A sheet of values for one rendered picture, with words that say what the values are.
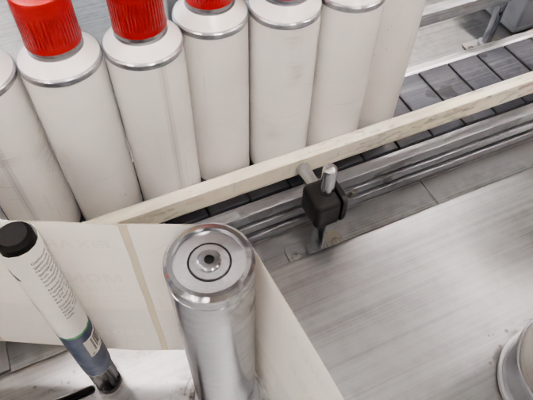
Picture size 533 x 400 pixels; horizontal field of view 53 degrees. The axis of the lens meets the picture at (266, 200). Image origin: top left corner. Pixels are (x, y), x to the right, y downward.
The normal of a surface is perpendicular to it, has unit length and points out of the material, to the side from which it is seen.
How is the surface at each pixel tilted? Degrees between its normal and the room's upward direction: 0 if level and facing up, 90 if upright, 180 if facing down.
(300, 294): 0
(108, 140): 90
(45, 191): 90
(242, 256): 0
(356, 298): 0
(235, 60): 90
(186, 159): 90
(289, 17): 45
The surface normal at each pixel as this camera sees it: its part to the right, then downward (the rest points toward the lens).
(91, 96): 0.75, 0.54
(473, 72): 0.02, -0.60
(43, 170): 0.87, 0.40
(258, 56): -0.66, 0.60
